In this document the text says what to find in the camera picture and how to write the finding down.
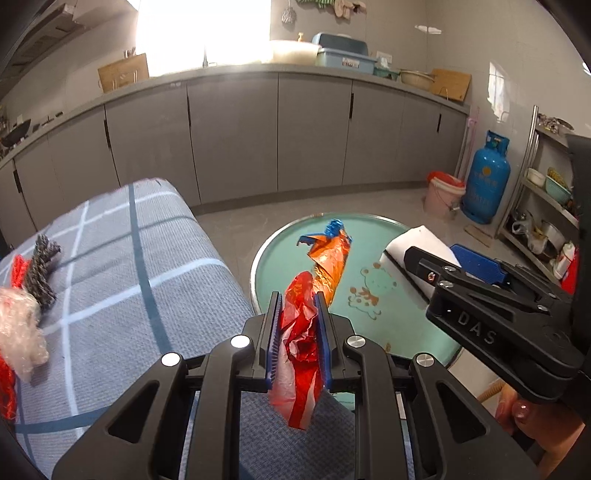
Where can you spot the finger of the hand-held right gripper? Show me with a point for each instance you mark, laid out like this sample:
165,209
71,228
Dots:
478,265
429,270

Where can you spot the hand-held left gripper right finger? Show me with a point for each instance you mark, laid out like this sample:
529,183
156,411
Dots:
323,344

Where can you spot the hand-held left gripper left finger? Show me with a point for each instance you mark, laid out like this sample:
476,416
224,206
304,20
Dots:
274,344

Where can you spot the red plastic bag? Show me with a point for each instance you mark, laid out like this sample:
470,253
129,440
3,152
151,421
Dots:
300,332

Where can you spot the white paper cup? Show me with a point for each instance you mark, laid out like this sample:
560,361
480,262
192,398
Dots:
425,240

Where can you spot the orange and blue plastic wrapper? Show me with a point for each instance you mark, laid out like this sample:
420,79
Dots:
330,263

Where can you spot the round teal tray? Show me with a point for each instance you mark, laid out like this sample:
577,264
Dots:
286,258

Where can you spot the white plastic bag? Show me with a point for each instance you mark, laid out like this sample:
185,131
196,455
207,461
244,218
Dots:
18,323

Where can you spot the red mesh net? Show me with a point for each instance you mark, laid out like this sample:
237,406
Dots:
5,392

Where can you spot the person's right hand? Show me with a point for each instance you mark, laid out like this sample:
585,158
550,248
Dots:
521,410

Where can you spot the clear plastic bag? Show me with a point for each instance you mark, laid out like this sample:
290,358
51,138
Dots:
521,227

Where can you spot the pink bucket with red lid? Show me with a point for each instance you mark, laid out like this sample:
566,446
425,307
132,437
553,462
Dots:
438,198

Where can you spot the blue gas cylinder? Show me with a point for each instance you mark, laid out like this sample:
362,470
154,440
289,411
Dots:
485,184

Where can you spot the steel pot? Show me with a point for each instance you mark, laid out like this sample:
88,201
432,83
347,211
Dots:
553,233

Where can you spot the white and red bottle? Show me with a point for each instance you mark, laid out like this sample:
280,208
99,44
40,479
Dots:
564,261

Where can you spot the white bowl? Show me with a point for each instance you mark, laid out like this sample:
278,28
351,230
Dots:
535,177

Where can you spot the green bowl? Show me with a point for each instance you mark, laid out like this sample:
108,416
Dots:
557,191

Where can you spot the metal shelf rack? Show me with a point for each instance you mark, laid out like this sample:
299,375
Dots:
531,152

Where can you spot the blue checked tablecloth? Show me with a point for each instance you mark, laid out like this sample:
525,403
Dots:
138,277

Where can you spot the small window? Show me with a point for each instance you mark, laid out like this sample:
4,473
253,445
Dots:
498,92

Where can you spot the beige basin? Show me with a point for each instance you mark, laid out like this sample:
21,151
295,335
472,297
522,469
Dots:
415,77

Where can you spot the small green basin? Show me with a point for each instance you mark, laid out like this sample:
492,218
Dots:
385,73

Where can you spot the grey kitchen cabinets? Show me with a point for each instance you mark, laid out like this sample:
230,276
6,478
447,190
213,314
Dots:
231,134

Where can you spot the blue dish rack box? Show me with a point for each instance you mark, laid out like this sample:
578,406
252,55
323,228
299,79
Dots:
344,53

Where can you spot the white basin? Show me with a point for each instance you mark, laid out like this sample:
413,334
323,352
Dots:
293,51

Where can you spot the beige hanging glove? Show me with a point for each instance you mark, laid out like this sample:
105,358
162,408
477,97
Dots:
348,8

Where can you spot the green hanging cloth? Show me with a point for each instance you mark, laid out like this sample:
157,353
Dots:
318,2

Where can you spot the grey hanging scrubber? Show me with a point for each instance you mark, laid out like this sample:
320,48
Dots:
288,14

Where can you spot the large bright window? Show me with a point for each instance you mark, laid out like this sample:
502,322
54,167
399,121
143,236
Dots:
203,32

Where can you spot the black wok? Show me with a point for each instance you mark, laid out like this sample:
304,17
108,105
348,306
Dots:
16,131

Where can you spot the range hood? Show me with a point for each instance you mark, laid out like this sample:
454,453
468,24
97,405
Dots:
37,32

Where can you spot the wall socket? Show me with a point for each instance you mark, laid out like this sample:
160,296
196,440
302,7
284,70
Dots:
384,57

